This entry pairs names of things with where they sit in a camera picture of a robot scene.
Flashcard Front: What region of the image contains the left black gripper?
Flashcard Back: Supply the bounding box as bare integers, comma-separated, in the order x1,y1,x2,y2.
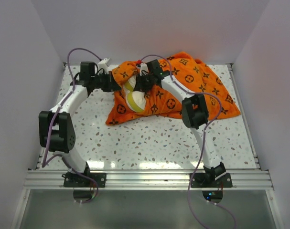
90,71,121,93

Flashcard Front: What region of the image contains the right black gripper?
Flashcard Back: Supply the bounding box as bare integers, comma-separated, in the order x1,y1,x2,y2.
134,74,154,95

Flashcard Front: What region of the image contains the cream pillow yellow edge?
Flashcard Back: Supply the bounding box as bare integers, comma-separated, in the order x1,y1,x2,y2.
122,75,146,113

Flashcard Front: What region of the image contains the orange patterned pillowcase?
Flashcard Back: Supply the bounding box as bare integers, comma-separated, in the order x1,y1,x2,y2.
106,52,241,125

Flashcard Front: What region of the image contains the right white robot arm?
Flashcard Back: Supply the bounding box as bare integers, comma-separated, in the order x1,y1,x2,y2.
136,60,226,187

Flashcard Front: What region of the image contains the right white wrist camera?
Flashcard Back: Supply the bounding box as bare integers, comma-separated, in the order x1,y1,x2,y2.
136,60,149,75

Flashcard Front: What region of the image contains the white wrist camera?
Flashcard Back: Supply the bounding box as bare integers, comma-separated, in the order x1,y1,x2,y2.
97,58,110,73
136,60,149,75

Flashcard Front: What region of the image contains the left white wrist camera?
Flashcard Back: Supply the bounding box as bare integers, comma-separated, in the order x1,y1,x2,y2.
97,58,110,73

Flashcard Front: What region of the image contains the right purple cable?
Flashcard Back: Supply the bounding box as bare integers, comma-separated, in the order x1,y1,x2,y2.
136,54,238,229

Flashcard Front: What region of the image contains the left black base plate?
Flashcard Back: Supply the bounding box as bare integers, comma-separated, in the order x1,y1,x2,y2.
62,172,107,187

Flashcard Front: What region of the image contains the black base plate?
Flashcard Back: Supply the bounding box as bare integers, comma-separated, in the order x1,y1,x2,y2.
62,172,107,187
191,173,233,188

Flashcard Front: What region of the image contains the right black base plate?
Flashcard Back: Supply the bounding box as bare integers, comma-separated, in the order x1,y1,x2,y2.
191,173,233,188

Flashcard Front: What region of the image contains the aluminium mounting rail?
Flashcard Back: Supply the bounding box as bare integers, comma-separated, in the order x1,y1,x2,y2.
23,169,274,190

